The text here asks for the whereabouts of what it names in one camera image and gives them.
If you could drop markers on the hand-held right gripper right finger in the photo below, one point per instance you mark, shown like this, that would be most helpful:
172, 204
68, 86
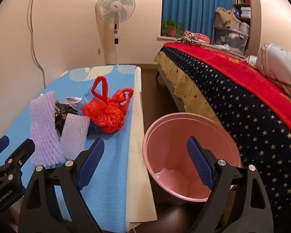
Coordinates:
200, 162

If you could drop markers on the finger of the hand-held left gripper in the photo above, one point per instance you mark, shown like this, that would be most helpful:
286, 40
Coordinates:
0, 148
19, 153

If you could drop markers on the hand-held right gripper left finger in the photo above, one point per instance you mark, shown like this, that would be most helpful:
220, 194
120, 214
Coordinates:
92, 160

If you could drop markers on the small foam fruit net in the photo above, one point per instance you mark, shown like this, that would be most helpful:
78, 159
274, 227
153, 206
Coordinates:
72, 136

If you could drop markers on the pink plastic basin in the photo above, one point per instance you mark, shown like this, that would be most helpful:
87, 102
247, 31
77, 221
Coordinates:
169, 155

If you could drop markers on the large foam fruit net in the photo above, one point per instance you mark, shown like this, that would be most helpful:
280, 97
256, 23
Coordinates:
43, 131

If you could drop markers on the red plastic bag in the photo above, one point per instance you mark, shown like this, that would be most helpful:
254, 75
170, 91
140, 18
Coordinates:
106, 116

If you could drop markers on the black snack packet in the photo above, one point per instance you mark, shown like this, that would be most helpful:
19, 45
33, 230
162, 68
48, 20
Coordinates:
60, 116

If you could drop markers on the blue plastic bag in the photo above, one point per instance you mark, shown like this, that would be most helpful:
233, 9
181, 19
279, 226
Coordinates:
87, 98

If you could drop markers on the white paper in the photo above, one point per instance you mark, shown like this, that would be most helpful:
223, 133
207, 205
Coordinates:
71, 100

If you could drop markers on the blue printed mat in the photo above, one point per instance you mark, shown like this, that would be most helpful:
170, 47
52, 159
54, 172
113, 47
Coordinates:
106, 199

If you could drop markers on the white table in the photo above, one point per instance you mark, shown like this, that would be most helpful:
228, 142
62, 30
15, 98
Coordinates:
138, 174

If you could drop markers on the bed with starry blanket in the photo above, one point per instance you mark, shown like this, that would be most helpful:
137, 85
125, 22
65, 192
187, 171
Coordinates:
245, 116

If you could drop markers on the yellow star bedsheet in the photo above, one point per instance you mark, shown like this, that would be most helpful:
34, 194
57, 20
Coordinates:
184, 85

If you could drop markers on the red blanket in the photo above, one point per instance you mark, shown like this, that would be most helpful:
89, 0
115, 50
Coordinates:
232, 72

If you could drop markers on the black white striped cloth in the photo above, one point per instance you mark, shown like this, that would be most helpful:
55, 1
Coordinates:
189, 40

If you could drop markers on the large clear storage box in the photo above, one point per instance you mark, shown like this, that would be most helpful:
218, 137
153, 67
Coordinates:
229, 41

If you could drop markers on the pink folded clothes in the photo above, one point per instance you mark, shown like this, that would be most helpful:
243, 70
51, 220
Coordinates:
201, 37

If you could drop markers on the plaid pillow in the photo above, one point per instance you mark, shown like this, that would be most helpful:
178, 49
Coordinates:
278, 63

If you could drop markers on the potted green plant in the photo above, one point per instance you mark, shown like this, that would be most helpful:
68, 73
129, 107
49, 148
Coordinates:
171, 28

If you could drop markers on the small clear storage box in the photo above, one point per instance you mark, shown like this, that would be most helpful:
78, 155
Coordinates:
245, 28

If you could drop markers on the khaki jacket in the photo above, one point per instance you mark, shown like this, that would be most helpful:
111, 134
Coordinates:
225, 15

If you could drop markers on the blue curtain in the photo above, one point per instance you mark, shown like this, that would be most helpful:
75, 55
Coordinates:
191, 9

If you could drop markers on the blue white packet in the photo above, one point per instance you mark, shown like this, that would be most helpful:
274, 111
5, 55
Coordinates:
236, 13

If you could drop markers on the wooden bookshelf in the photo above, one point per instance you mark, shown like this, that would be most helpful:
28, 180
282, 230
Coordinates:
254, 17

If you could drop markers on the white standing fan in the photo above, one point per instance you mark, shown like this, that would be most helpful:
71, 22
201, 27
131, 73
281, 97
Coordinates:
115, 6

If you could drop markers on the stack of white cloths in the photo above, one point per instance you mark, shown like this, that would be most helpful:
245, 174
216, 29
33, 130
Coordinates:
245, 12

